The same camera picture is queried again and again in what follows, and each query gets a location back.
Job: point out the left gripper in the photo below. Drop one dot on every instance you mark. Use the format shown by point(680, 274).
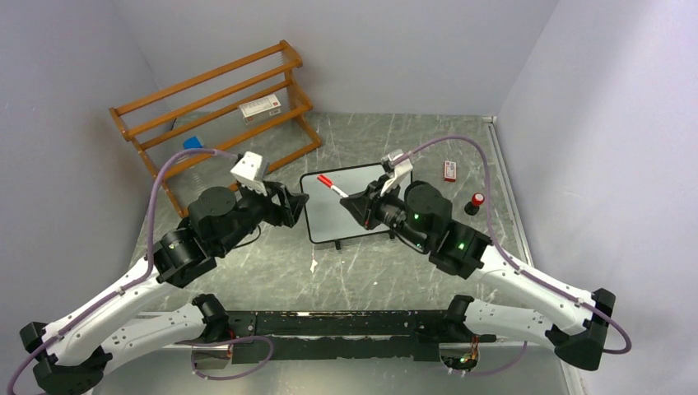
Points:
point(279, 214)

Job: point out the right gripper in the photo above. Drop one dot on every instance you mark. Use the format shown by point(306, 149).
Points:
point(365, 206)

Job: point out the small whiteboard with black frame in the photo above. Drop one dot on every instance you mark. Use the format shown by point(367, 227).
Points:
point(327, 221)

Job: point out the red and white marker pen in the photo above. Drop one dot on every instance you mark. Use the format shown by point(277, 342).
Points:
point(330, 184)

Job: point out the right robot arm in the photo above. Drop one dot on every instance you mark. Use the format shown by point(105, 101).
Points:
point(567, 320)

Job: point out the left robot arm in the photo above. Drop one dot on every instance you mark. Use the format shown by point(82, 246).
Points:
point(72, 355)

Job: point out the small red white box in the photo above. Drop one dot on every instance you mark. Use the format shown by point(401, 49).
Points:
point(450, 171)

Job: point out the white red box on shelf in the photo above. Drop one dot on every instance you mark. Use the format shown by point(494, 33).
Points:
point(261, 109)

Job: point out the red black stamp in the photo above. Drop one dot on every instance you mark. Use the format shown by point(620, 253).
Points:
point(475, 204)

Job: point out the wooden tiered shelf rack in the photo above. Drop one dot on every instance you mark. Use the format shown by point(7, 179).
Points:
point(270, 81)

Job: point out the blue eraser on shelf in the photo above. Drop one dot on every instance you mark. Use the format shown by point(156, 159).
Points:
point(193, 143)

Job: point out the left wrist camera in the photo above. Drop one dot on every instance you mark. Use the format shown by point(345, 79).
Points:
point(249, 171)

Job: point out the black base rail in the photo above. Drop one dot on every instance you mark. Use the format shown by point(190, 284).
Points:
point(289, 335)

